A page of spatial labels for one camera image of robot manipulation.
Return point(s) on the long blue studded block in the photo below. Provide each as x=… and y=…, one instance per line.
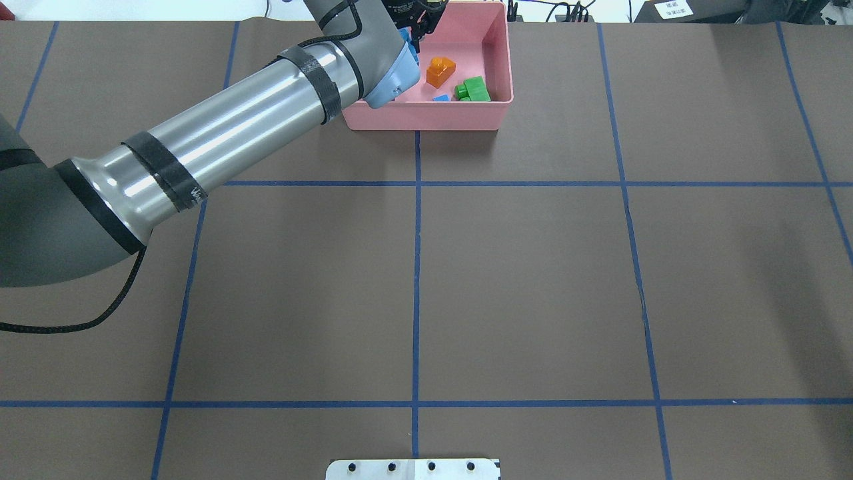
x=406, y=34

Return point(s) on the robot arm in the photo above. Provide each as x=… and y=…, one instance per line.
x=82, y=216

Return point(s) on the green block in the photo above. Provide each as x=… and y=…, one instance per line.
x=472, y=89

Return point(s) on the orange wedge block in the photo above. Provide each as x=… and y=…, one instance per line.
x=439, y=71

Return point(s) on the pink plastic box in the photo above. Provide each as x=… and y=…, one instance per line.
x=475, y=36

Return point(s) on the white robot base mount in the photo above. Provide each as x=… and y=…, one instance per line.
x=437, y=468

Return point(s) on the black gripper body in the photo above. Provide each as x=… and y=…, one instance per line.
x=422, y=20

